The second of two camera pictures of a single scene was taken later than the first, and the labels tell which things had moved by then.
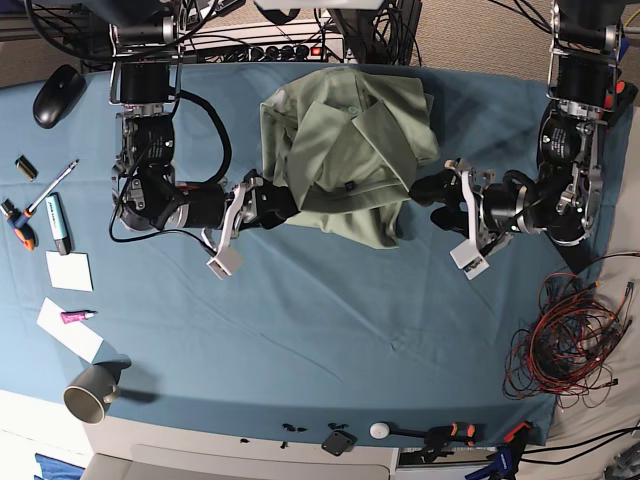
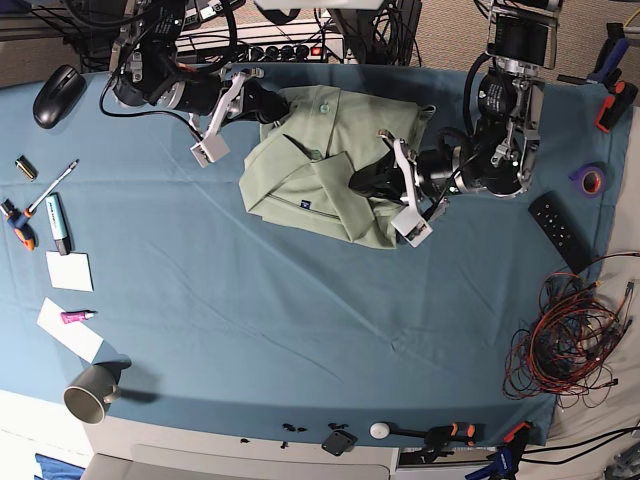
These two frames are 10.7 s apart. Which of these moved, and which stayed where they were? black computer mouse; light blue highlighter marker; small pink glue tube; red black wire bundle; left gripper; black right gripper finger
Moved: left gripper; black right gripper finger
Stayed: light blue highlighter marker; red black wire bundle; black computer mouse; small pink glue tube
